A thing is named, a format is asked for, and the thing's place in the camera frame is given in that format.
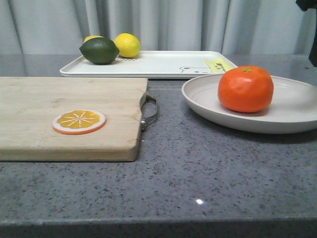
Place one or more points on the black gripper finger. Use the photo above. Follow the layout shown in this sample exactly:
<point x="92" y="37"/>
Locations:
<point x="313" y="53"/>

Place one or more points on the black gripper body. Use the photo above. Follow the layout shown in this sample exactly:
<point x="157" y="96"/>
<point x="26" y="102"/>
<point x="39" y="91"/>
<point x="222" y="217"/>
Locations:
<point x="304" y="5"/>

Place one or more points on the beige round plate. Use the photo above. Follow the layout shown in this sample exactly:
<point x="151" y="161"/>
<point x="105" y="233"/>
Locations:
<point x="289" y="106"/>

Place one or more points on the orange mandarin fruit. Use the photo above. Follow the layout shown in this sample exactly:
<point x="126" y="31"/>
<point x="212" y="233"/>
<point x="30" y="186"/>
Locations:
<point x="246" y="89"/>

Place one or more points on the white rectangular tray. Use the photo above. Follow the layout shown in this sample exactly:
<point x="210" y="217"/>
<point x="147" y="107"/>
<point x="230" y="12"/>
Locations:
<point x="151" y="65"/>

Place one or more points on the yellow plastic fork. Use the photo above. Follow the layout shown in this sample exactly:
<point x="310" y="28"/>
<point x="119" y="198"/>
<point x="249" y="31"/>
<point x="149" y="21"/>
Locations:
<point x="223" y="65"/>

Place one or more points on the green lime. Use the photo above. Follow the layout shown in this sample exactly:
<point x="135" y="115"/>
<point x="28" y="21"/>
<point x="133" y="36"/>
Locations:
<point x="99" y="50"/>

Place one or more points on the yellow lemon behind lime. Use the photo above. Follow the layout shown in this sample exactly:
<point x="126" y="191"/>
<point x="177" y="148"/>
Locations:
<point x="91" y="37"/>

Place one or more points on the orange slice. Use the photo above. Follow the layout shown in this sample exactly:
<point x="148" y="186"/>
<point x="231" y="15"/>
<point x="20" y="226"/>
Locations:
<point x="81" y="121"/>

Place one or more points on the grey curtain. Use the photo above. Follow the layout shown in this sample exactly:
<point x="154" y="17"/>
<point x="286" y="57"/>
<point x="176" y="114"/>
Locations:
<point x="252" y="27"/>

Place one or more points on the wooden cutting board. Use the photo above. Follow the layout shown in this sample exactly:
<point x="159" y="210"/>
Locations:
<point x="28" y="106"/>

